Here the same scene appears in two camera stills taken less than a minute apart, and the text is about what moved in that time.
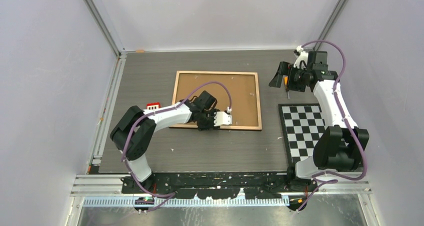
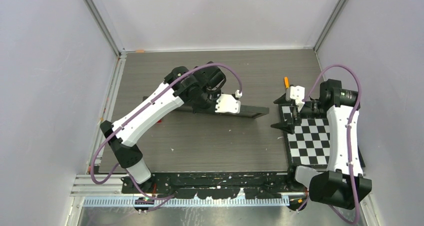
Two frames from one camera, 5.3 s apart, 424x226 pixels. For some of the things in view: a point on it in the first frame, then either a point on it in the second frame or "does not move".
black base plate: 219,185 does not move
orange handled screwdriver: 286,79 does not move
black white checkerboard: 303,126 does not move
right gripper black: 284,69 to 287,126
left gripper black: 210,126 to 216,94
